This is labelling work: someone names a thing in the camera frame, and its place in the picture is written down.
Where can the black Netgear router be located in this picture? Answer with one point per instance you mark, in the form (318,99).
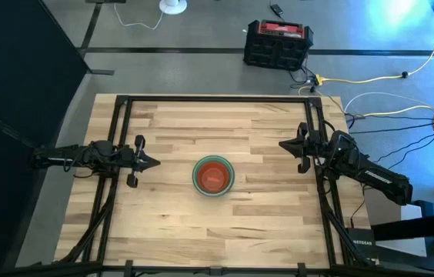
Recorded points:
(361,243)

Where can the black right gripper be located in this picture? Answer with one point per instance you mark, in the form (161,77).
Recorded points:
(311,148)

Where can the red and black toolbox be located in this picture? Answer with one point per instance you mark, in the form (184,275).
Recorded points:
(278,44)

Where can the orange plastic bowl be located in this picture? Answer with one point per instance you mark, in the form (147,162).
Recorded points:
(213,177)

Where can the black equipment stand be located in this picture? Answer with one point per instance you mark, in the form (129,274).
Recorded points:
(413,227)

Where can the white round fan base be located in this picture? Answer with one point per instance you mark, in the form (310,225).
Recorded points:
(172,5)

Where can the small black power adapter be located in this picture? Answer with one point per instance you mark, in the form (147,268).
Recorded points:
(277,10)

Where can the black metal table frame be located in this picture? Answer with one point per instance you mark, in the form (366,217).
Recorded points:
(217,99)

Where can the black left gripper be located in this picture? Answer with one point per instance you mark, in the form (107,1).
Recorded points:
(135,161)

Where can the grey box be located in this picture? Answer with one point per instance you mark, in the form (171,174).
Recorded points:
(382,211)

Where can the large black partition panel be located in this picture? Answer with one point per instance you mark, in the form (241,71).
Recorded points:
(17,69)

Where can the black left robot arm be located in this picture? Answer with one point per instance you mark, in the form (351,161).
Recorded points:
(59,157)

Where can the large translucent green bowl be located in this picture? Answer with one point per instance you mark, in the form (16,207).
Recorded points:
(193,176)

